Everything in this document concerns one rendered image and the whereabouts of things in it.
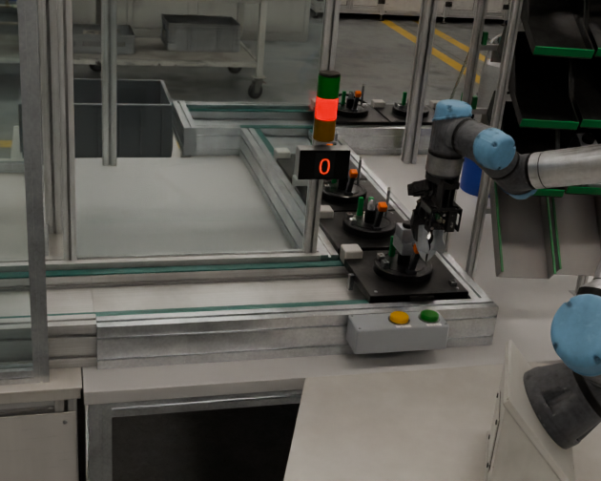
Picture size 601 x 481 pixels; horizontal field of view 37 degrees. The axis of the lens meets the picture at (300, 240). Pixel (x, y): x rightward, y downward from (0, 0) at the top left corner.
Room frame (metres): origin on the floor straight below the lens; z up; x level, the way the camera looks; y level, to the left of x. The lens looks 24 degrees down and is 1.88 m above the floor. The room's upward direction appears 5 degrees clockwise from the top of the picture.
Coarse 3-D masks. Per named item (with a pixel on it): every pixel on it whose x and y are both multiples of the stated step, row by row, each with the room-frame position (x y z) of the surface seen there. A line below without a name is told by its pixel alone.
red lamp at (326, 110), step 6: (318, 102) 2.00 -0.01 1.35; (324, 102) 1.99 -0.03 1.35; (330, 102) 1.99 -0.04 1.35; (336, 102) 2.00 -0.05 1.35; (318, 108) 2.00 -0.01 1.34; (324, 108) 1.99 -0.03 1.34; (330, 108) 2.00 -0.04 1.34; (336, 108) 2.01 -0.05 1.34; (318, 114) 2.00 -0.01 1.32; (324, 114) 1.99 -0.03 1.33; (330, 114) 2.00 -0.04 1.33; (336, 114) 2.01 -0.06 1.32; (330, 120) 2.00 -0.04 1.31
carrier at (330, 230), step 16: (368, 208) 2.20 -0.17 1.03; (320, 224) 2.21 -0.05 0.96; (336, 224) 2.21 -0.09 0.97; (352, 224) 2.16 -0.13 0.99; (368, 224) 2.18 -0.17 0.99; (384, 224) 2.19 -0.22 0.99; (336, 240) 2.10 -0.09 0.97; (352, 240) 2.11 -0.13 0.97; (368, 240) 2.12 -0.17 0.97; (384, 240) 2.13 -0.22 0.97
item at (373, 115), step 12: (348, 96) 3.32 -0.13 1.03; (360, 96) 3.24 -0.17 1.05; (348, 108) 3.30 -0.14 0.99; (360, 108) 3.32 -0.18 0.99; (372, 108) 3.41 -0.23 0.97; (336, 120) 3.19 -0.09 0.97; (348, 120) 3.21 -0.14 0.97; (360, 120) 3.22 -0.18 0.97; (372, 120) 3.24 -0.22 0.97; (384, 120) 3.25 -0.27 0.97
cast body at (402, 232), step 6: (402, 222) 1.98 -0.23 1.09; (408, 222) 1.96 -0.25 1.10; (396, 228) 1.97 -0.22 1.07; (402, 228) 1.94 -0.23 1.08; (408, 228) 1.94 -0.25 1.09; (396, 234) 1.97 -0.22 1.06; (402, 234) 1.94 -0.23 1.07; (408, 234) 1.94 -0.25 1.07; (396, 240) 1.96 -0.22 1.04; (402, 240) 1.93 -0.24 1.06; (408, 240) 1.94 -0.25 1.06; (414, 240) 1.94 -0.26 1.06; (396, 246) 1.96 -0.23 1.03; (402, 246) 1.92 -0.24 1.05; (408, 246) 1.93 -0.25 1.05; (402, 252) 1.92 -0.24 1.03; (408, 252) 1.93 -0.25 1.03
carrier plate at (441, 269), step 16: (368, 256) 2.03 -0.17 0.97; (352, 272) 1.94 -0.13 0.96; (368, 272) 1.93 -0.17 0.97; (432, 272) 1.96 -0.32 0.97; (448, 272) 1.97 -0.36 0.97; (368, 288) 1.85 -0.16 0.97; (384, 288) 1.85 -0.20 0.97; (400, 288) 1.86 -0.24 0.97; (416, 288) 1.87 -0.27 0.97; (432, 288) 1.88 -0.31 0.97; (448, 288) 1.88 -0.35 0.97; (464, 288) 1.89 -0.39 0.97
